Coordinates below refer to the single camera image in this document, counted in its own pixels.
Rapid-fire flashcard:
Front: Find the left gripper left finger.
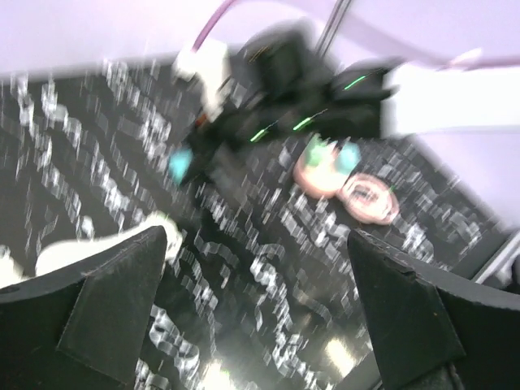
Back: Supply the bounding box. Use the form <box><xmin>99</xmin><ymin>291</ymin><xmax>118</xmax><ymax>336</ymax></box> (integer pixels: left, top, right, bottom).
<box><xmin>1</xmin><ymin>226</ymin><xmax>167</xmax><ymax>390</ymax></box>

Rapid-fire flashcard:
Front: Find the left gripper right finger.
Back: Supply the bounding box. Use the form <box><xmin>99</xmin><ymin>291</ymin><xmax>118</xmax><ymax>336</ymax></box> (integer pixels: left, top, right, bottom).
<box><xmin>348</xmin><ymin>231</ymin><xmax>519</xmax><ymax>389</ymax></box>

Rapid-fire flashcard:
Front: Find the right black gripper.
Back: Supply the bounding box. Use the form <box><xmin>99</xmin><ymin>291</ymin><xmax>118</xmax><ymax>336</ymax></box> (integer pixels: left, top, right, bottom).
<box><xmin>184</xmin><ymin>93</ymin><xmax>335</xmax><ymax>183</ymax></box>

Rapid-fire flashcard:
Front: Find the blue plug adapter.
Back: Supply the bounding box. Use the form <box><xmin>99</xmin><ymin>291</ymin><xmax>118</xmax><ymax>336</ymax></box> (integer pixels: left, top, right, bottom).
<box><xmin>168</xmin><ymin>148</ymin><xmax>193</xmax><ymax>185</ymax></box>

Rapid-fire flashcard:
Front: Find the pink round power socket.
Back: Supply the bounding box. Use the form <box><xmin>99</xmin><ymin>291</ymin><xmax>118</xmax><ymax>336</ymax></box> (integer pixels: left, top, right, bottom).
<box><xmin>293</xmin><ymin>151</ymin><xmax>348</xmax><ymax>199</ymax></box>

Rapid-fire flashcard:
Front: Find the teal plug adapter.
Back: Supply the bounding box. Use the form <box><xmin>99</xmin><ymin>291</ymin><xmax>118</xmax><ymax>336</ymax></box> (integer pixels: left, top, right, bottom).
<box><xmin>334</xmin><ymin>142</ymin><xmax>361</xmax><ymax>176</ymax></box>

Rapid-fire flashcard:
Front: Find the green USB charger cube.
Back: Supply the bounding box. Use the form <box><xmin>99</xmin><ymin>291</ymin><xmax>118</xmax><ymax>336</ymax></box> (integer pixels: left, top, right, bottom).
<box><xmin>304</xmin><ymin>135</ymin><xmax>333</xmax><ymax>167</ymax></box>

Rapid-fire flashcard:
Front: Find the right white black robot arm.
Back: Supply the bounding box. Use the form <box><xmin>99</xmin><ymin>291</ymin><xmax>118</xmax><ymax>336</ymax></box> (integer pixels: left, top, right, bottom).
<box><xmin>168</xmin><ymin>59</ymin><xmax>519</xmax><ymax>184</ymax></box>

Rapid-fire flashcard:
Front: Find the black marbled table mat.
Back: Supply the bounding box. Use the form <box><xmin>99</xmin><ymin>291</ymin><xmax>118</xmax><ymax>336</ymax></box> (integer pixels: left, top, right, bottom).
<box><xmin>1</xmin><ymin>54</ymin><xmax>507</xmax><ymax>389</ymax></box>

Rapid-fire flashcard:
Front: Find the white coiled strip cable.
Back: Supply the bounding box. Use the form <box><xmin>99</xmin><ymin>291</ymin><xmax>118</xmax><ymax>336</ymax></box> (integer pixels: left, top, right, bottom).
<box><xmin>0</xmin><ymin>210</ymin><xmax>184</xmax><ymax>281</ymax></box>

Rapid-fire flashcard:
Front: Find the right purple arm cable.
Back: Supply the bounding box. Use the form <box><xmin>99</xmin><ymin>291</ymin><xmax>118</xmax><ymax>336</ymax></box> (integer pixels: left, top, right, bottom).
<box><xmin>190</xmin><ymin>0</ymin><xmax>236</xmax><ymax>54</ymax></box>

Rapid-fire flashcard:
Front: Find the right aluminium frame post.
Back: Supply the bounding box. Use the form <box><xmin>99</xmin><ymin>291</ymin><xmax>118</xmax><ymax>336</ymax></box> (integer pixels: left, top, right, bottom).
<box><xmin>316</xmin><ymin>0</ymin><xmax>353</xmax><ymax>58</ymax></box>

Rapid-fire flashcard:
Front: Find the pink coiled socket cable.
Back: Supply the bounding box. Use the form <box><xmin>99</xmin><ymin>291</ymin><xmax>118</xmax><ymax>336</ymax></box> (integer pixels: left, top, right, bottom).
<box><xmin>339</xmin><ymin>172</ymin><xmax>401</xmax><ymax>224</ymax></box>

